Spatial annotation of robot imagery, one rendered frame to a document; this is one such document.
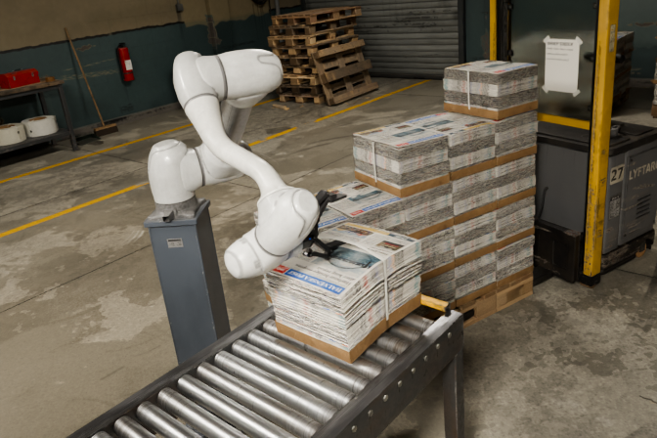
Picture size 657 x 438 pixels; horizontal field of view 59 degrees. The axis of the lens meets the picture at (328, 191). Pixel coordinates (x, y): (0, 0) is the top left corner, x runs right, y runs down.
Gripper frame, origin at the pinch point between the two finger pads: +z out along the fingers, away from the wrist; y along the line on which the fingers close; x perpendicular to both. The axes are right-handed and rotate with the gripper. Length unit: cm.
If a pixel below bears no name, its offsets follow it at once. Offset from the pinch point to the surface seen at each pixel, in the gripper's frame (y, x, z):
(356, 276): 10.6, 13.7, -10.6
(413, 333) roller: 32.9, 21.4, 5.8
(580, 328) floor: 99, 24, 158
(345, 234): 9.0, -5.8, 8.9
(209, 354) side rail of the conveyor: 37, -22, -34
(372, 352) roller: 34.3, 16.6, -7.4
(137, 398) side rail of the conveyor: 39, -24, -58
